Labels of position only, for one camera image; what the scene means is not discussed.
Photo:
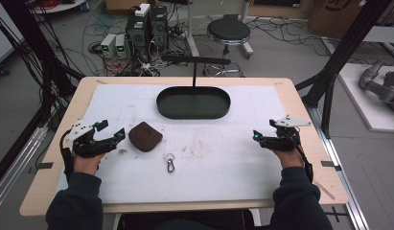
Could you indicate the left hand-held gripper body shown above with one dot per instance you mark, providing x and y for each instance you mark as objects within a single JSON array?
[{"x": 86, "y": 147}]

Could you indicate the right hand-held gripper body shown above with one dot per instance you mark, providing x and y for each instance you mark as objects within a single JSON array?
[{"x": 282, "y": 142}]

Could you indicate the person's left hand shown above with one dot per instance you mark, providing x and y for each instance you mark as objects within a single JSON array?
[{"x": 86, "y": 164}]

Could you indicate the person's right hand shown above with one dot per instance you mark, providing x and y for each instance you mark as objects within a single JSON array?
[{"x": 290, "y": 158}]

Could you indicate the brown square pouch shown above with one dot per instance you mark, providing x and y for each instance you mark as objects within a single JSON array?
[{"x": 145, "y": 136}]

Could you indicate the wooden table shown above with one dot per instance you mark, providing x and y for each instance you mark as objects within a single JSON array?
[{"x": 301, "y": 99}]

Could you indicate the black tape strip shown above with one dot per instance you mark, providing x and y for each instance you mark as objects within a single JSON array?
[
  {"x": 330, "y": 164},
  {"x": 44, "y": 165}
]

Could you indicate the white table mat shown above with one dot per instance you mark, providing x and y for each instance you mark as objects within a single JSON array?
[{"x": 217, "y": 166}]

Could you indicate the silver carabiner keyring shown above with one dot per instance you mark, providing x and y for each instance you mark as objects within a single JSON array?
[{"x": 170, "y": 166}]

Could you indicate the black oval tray with stand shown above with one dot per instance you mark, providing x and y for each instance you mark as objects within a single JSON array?
[{"x": 193, "y": 103}]

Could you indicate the grey power supply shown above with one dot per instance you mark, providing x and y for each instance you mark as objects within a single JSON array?
[
  {"x": 120, "y": 46},
  {"x": 107, "y": 44}
]

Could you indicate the white platform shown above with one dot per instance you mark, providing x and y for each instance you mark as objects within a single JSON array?
[{"x": 360, "y": 102}]

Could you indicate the black computer tower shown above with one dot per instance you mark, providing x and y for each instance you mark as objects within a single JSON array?
[
  {"x": 158, "y": 28},
  {"x": 137, "y": 35}
]

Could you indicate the white table leg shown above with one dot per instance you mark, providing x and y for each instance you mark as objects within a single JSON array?
[
  {"x": 246, "y": 28},
  {"x": 191, "y": 32}
]

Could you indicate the black round stool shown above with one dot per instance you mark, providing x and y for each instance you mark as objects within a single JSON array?
[{"x": 228, "y": 30}]

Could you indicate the person's lap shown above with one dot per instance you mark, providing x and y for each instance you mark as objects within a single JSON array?
[{"x": 185, "y": 222}]

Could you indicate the white box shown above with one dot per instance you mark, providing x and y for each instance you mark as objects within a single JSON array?
[{"x": 142, "y": 9}]

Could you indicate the cardboard box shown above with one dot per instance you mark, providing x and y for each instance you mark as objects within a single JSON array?
[{"x": 348, "y": 16}]

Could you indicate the aluminium rail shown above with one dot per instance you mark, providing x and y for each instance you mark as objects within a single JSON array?
[
  {"x": 341, "y": 179},
  {"x": 22, "y": 159}
]

